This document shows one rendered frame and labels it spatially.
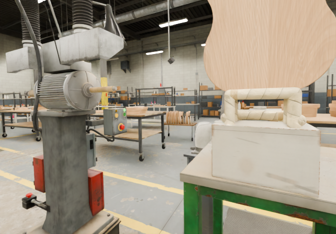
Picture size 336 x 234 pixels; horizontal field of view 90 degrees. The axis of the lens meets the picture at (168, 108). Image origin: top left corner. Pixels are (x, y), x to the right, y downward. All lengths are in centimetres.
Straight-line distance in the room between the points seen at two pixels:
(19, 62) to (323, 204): 165
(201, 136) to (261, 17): 108
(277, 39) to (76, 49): 88
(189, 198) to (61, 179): 92
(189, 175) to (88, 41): 76
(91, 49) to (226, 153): 76
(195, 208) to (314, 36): 62
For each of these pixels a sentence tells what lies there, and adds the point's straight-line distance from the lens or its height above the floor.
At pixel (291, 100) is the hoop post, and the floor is 118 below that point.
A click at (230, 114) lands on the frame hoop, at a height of 114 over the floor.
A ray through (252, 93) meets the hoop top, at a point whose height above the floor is 120.
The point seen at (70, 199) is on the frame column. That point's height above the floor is 53.
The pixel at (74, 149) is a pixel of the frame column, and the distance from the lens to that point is 135.
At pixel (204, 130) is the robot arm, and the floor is 92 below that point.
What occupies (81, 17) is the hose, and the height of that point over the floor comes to 162.
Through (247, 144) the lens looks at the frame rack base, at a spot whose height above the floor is 105.
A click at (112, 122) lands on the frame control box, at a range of 132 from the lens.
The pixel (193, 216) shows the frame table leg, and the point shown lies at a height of 78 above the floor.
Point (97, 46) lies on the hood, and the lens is 91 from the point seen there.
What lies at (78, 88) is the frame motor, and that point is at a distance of 115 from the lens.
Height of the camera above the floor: 119
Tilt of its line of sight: 3 degrees down
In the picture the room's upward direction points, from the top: 1 degrees counter-clockwise
